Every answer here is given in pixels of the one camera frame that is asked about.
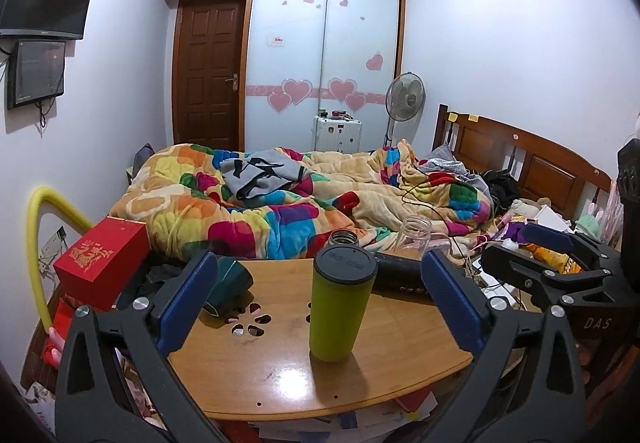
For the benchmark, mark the standing fan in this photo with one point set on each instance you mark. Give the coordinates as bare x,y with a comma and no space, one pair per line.
405,97

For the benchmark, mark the colourful patchwork blanket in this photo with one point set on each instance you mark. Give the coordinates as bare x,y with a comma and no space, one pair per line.
310,208

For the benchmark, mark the dark green mug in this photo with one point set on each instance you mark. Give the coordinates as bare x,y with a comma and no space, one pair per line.
234,277

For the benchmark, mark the yellow foam tube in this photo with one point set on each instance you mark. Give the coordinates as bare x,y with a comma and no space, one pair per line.
42,243

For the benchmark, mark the steel thermos bottle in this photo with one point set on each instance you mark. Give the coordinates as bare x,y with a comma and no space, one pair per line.
343,238

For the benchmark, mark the green cup with black lid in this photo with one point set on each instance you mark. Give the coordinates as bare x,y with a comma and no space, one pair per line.
341,313

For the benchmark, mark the clear plastic bottle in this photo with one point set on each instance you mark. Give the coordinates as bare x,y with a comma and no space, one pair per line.
415,232

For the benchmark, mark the brown wooden door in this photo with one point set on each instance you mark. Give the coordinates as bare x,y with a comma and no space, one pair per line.
207,78

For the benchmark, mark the black clothing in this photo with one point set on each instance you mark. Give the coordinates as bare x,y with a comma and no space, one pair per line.
501,187

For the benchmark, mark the wall power socket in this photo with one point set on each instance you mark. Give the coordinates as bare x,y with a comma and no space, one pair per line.
54,243

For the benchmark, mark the small black wall monitor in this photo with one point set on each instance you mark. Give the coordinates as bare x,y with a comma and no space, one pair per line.
35,73

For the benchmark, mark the white box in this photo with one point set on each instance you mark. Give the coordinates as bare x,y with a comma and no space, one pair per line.
552,218

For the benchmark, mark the white suitcase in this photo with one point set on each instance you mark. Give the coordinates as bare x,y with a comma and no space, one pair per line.
337,134

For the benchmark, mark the grey and black garment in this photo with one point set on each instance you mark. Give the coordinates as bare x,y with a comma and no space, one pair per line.
260,173

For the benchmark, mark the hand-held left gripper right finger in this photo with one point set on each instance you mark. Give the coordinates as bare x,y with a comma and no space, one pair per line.
450,295

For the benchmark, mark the black flask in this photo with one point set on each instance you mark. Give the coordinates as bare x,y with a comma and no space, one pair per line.
400,273

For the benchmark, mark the red gift box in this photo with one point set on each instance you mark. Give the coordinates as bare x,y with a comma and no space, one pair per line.
102,263

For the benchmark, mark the wardrobe with heart stickers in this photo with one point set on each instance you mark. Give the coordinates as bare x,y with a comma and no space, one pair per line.
325,68

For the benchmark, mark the orange snack packet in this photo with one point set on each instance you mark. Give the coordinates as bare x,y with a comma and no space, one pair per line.
557,259

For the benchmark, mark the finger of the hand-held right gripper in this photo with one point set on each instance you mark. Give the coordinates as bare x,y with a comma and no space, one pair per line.
530,275
546,233

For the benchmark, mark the wooden lap table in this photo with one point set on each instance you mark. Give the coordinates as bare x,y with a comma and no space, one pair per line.
320,363

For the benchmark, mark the grey striped pillow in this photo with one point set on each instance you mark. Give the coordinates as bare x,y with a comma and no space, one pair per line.
445,164

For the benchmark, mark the wooden bed headboard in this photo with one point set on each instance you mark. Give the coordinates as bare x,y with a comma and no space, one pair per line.
530,165

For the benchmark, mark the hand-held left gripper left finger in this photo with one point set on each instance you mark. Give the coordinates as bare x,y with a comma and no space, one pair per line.
186,294

